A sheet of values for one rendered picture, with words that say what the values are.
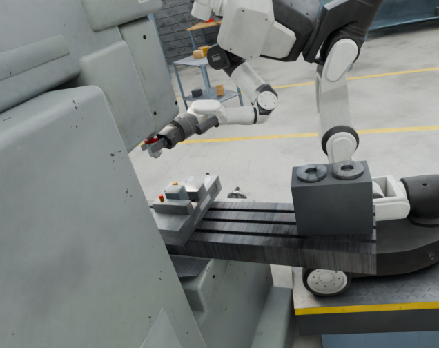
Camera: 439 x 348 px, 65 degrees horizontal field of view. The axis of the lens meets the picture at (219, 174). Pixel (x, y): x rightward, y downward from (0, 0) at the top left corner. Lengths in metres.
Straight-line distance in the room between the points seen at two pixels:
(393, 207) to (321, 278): 0.42
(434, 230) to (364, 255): 0.69
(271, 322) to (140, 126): 1.23
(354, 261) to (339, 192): 0.21
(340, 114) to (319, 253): 0.57
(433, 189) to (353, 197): 0.68
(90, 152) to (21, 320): 0.28
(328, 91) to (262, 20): 0.35
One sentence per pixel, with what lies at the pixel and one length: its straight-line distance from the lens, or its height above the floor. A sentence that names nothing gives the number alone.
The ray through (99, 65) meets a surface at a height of 1.57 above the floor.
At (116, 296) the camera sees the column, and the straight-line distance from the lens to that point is 0.73.
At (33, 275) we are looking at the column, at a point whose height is 1.37.
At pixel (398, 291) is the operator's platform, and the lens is 1.69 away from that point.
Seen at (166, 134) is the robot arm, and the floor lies 1.27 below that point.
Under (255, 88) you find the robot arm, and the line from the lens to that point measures 1.38.
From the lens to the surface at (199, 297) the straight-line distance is 1.20.
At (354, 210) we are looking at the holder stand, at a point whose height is 1.02.
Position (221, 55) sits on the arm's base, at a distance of 1.41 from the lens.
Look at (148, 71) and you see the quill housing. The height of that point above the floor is 1.49.
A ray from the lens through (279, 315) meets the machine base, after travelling 1.86.
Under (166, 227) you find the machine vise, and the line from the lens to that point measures 1.20.
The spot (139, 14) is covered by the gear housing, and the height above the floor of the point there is 1.64.
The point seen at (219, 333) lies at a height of 0.56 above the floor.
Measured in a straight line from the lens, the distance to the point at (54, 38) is 0.80.
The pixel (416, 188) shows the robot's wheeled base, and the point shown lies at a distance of 1.66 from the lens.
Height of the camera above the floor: 1.67
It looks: 29 degrees down
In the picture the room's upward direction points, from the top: 15 degrees counter-clockwise
